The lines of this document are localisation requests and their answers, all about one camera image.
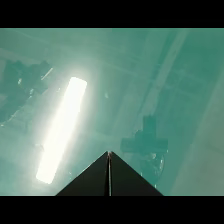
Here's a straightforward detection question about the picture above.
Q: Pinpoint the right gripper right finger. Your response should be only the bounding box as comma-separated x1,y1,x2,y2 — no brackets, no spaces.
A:
109,151,164,197

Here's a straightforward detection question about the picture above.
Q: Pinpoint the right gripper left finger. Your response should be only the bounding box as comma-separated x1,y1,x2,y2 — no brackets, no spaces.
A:
55,151,110,197

